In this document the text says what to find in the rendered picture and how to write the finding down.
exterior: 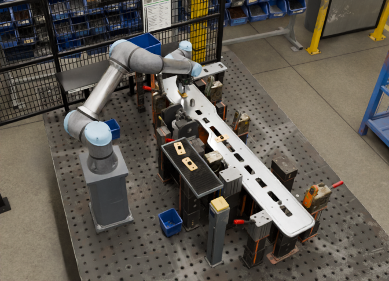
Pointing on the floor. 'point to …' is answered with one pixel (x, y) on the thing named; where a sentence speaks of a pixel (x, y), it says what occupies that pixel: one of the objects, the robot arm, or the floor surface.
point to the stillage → (371, 118)
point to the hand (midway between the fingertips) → (182, 90)
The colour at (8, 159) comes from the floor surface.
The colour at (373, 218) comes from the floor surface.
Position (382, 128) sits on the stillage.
